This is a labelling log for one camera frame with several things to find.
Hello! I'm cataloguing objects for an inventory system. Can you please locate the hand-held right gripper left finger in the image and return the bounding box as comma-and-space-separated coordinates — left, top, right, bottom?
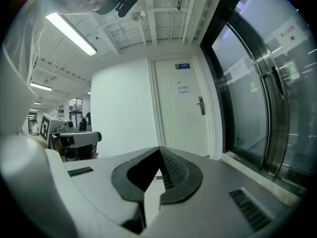
46, 146, 160, 238

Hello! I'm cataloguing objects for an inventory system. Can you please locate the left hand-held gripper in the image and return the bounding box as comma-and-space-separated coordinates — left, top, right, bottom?
39, 112, 103, 162

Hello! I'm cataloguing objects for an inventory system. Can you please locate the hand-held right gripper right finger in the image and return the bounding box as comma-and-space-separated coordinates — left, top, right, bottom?
141, 146, 302, 238

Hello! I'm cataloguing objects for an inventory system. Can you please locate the brass door lock with handle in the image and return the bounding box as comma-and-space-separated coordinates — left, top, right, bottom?
196, 96, 207, 116

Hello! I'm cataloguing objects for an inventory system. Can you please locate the white door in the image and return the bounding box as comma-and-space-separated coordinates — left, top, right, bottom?
148, 56, 216, 158

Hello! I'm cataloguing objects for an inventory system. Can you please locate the steel framed glass door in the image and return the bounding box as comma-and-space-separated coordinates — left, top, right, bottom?
232, 0, 317, 198

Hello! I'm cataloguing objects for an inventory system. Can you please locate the long ceiling light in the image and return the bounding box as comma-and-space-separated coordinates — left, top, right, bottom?
30, 82, 53, 92
45, 12, 98, 57

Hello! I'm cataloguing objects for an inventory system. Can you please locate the person's white shirt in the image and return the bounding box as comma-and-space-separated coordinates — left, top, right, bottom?
0, 0, 48, 136

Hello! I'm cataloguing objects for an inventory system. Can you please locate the black framed glass panel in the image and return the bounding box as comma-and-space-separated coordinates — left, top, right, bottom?
199, 7, 272, 170

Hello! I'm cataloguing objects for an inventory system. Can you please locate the round white ceiling detector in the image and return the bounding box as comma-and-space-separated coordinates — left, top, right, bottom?
131, 9, 147, 22

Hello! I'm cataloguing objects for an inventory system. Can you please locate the green rectangular sticker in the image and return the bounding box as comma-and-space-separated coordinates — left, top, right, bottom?
284, 60, 301, 81

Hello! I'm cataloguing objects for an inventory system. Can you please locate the large white paper notice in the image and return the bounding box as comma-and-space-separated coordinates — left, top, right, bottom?
271, 17, 309, 50

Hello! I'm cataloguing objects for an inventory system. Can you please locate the black head camera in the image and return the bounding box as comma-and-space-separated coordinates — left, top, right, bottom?
94, 0, 140, 18

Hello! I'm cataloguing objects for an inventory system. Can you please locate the black glass door handle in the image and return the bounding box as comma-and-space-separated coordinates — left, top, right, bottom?
270, 65, 286, 100

